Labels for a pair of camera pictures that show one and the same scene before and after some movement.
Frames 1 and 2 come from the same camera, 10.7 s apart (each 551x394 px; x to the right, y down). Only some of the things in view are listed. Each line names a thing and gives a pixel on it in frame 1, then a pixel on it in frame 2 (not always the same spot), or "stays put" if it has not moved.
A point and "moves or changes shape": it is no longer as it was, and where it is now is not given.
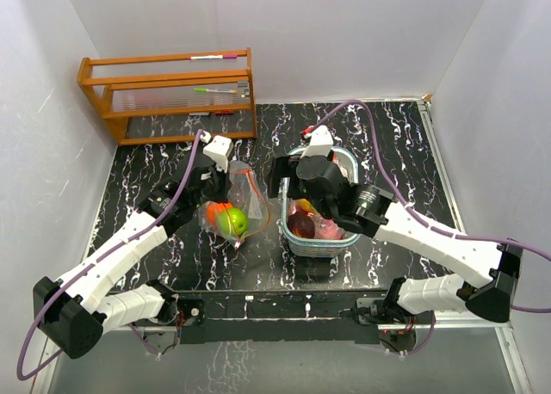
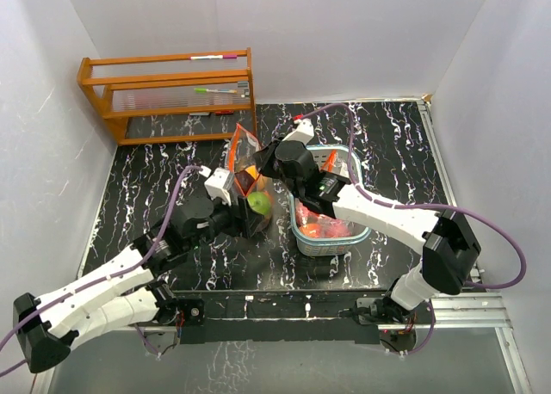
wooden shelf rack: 174,96 stays put
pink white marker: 213,57 stays put
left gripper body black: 216,189 to 225,219
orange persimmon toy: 213,210 moves or changes shape
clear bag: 304,219 moves or changes shape
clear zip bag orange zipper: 244,212 moves or changes shape
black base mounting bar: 314,316 stays put
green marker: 214,90 stays put
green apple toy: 232,221 moves or changes shape
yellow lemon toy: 306,205 moves or changes shape
